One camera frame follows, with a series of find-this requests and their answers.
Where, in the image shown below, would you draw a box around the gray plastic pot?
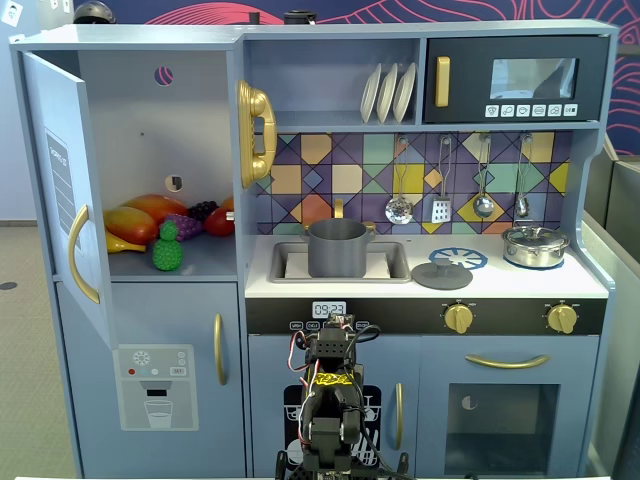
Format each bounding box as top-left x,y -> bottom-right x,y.
299,218 -> 377,279

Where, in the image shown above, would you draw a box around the blue toy kitchen cabinet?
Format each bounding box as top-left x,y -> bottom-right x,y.
8,18 -> 620,479

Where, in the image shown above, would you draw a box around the white toy plate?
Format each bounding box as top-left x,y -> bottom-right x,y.
359,63 -> 384,125
375,62 -> 400,125
391,62 -> 417,124

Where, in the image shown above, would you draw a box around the gold toy telephone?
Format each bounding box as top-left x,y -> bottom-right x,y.
236,79 -> 279,190

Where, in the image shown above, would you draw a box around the gold stove knob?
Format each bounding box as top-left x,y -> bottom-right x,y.
546,303 -> 580,335
443,303 -> 475,335

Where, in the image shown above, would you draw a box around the shiny steel pot with lid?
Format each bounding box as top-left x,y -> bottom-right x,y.
501,224 -> 571,269

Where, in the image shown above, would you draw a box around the large orange red mango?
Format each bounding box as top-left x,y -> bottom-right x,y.
119,194 -> 190,226

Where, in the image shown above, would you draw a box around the dark toy grapes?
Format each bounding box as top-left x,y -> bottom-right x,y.
187,200 -> 220,223

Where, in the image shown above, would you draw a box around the black toy microwave door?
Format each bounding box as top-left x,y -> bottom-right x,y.
422,35 -> 610,124

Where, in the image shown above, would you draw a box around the long curved gold door handle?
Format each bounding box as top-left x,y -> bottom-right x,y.
68,204 -> 102,305

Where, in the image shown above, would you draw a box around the metal ladle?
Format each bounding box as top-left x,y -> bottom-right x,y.
472,133 -> 495,219

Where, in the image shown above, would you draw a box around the gold oven door handle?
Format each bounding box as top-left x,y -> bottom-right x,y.
464,353 -> 551,370

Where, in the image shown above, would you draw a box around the purple toy grapes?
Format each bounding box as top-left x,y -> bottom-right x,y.
162,213 -> 205,243

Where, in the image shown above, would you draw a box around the blue fridge door with dispenser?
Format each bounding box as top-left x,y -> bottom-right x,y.
55,281 -> 247,479

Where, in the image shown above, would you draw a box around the blue dishwasher door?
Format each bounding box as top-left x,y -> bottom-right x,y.
248,334 -> 421,479

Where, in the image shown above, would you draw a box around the gold fridge door handle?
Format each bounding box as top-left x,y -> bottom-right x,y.
213,313 -> 229,387

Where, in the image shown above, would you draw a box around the metal skimmer spoon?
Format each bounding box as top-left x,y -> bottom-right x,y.
384,135 -> 415,225

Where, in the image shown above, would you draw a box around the gray toy sink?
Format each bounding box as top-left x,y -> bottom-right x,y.
268,241 -> 412,285

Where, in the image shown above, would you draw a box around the gold microwave handle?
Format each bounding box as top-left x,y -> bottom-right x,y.
434,56 -> 451,108

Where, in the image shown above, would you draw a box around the blue oven door with window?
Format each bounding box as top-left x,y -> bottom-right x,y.
419,335 -> 600,476

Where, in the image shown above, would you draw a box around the small yellow red mango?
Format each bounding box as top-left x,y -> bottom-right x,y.
103,206 -> 160,246

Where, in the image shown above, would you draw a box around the gray pot lid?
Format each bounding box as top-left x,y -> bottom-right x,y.
410,258 -> 474,290

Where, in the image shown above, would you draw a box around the gold dishwasher door handle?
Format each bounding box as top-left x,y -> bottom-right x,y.
394,383 -> 404,451

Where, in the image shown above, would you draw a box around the metal slotted spatula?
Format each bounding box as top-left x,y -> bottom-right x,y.
431,135 -> 454,224

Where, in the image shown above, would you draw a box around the open fridge door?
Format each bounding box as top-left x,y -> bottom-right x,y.
20,51 -> 119,351

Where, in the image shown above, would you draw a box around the dark helmet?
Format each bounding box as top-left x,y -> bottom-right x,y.
73,0 -> 117,25

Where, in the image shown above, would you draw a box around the yellow toy banana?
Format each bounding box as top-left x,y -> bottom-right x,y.
105,230 -> 149,255

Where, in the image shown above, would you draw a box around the small metal spoon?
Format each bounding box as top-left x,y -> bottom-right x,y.
514,133 -> 534,219

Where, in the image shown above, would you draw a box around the red toy apple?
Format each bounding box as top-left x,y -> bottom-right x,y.
203,207 -> 236,237

